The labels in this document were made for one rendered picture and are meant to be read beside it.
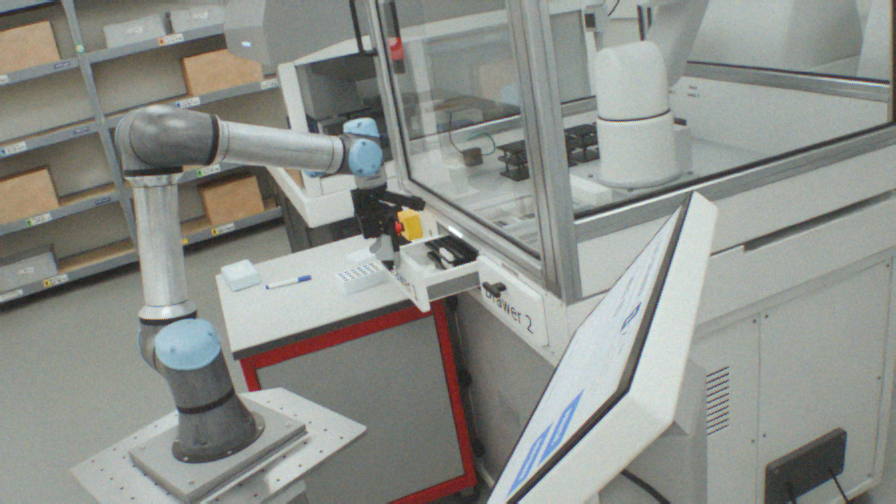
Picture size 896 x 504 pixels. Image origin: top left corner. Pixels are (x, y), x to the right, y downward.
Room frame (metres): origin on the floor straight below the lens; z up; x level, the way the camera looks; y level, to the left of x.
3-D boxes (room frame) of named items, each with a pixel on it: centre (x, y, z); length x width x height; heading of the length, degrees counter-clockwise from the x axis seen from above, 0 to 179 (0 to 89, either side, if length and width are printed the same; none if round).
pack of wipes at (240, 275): (2.12, 0.65, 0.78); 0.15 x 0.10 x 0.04; 24
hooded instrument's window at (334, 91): (3.45, 0.17, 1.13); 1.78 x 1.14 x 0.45; 17
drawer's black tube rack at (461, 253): (1.73, -0.08, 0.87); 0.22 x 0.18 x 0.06; 107
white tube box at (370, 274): (1.93, 0.26, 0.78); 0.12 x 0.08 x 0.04; 113
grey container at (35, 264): (4.70, 2.94, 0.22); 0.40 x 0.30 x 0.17; 114
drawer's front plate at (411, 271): (1.67, 0.11, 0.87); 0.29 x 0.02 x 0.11; 17
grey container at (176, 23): (5.35, 1.46, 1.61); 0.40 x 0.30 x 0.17; 114
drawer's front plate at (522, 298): (1.41, -0.11, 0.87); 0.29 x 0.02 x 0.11; 17
